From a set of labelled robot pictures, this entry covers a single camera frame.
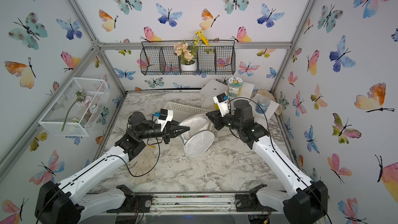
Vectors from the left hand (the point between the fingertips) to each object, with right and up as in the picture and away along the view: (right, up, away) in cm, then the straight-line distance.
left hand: (188, 127), depth 63 cm
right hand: (+9, +6, +9) cm, 14 cm away
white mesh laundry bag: (+5, -4, +5) cm, 8 cm away
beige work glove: (-26, -24, +22) cm, 42 cm away
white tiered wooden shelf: (+11, +20, +39) cm, 46 cm away
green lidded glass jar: (+22, +19, +20) cm, 35 cm away
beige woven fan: (+54, +18, +56) cm, 79 cm away
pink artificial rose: (-53, +12, +13) cm, 55 cm away
